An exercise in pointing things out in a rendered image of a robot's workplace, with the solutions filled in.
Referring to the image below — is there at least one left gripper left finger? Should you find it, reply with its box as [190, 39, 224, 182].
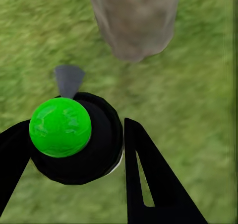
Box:
[0, 120, 30, 216]

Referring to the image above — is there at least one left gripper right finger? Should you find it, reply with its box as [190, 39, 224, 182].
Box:
[124, 118, 208, 224]

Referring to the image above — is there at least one pesticide atomizer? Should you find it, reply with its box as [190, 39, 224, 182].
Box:
[28, 65, 124, 185]

